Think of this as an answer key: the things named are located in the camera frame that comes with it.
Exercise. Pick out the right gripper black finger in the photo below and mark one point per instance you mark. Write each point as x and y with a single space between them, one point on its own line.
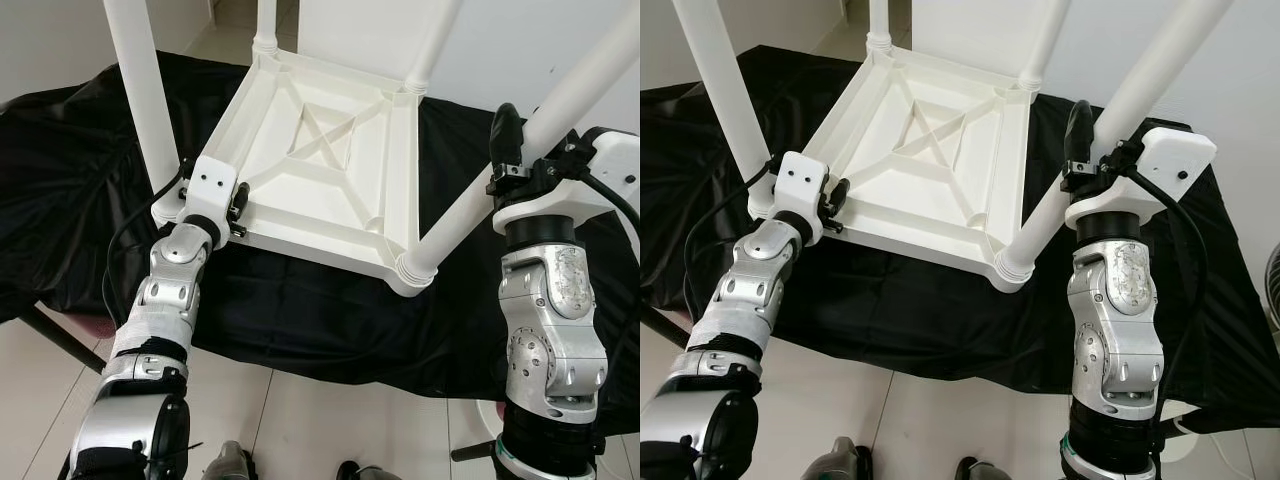
1078 130
505 135

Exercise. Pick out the white plastic table leg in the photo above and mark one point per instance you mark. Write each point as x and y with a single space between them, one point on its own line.
1045 40
266 25
720 90
145 100
435 45
530 140
1130 110
880 25

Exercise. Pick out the white plastic table top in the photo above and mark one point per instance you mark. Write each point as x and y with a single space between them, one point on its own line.
330 200
930 195

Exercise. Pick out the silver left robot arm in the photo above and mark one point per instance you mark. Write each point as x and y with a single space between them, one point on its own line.
165 290
750 290

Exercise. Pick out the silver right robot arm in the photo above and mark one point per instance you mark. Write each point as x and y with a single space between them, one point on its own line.
550 310
1115 310

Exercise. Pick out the black tablecloth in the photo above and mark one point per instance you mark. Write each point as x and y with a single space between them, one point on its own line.
920 330
320 330

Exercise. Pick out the red plastic stool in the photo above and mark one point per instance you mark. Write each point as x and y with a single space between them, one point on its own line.
95 325

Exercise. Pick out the white standing fan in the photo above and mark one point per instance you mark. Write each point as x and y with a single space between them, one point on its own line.
1274 270

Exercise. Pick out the grey robot left foot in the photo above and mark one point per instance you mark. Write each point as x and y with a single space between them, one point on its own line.
228 462
838 460

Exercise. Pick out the white round plastic object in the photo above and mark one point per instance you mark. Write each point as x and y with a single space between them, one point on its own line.
485 415
1190 440

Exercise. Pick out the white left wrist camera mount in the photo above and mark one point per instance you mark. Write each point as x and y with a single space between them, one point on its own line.
212 185
800 182

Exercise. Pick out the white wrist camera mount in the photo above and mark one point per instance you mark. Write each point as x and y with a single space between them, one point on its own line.
1170 160
800 182
212 185
610 165

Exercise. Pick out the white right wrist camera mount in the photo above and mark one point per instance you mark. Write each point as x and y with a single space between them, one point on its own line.
1170 160
610 165

